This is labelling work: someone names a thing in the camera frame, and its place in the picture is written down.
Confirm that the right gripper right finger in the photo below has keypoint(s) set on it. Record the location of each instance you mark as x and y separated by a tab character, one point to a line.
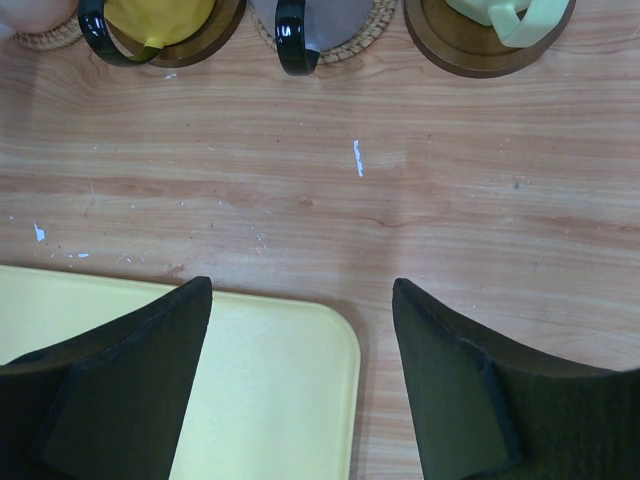
485	406

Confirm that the woven rattan coaster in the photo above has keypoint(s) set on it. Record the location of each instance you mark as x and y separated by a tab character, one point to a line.
375	25
62	36

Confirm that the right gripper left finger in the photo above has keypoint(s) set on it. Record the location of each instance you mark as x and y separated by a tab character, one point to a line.
108	403

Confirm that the yellow transparent mug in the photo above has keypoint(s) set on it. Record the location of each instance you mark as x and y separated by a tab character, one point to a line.
155	24

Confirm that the purple mug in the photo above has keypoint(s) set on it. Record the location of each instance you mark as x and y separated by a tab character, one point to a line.
303	29

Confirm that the yellow plastic tray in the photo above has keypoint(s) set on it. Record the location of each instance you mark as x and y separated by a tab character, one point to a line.
275	392

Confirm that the brown wooden coaster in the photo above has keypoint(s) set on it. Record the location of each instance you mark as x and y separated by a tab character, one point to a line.
215	32
463	47

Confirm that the white green mug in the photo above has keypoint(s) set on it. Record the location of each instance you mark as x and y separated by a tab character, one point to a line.
517	23

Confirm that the pink mug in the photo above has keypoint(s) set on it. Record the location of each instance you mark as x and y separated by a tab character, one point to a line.
33	16

